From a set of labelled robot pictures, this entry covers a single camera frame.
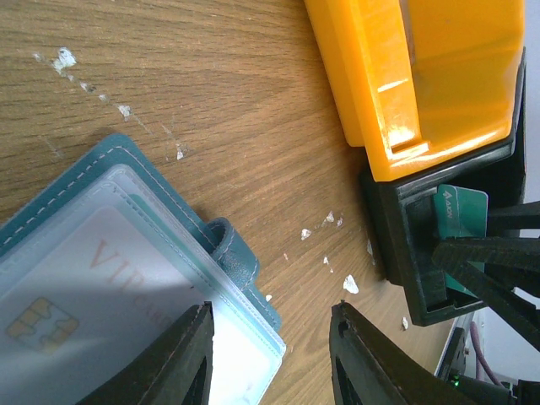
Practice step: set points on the pink white credit card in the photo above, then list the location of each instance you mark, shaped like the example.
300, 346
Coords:
83, 299

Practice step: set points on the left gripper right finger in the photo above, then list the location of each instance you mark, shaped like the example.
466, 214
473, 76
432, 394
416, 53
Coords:
369, 368

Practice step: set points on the orange card tray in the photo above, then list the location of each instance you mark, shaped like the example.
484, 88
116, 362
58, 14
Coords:
418, 83

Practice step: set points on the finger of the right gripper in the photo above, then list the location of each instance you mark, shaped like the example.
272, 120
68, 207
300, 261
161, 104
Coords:
492, 267

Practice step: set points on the black card tray near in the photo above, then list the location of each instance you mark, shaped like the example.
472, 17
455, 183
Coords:
403, 229

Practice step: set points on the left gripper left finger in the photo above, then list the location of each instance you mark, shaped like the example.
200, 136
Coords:
175, 369

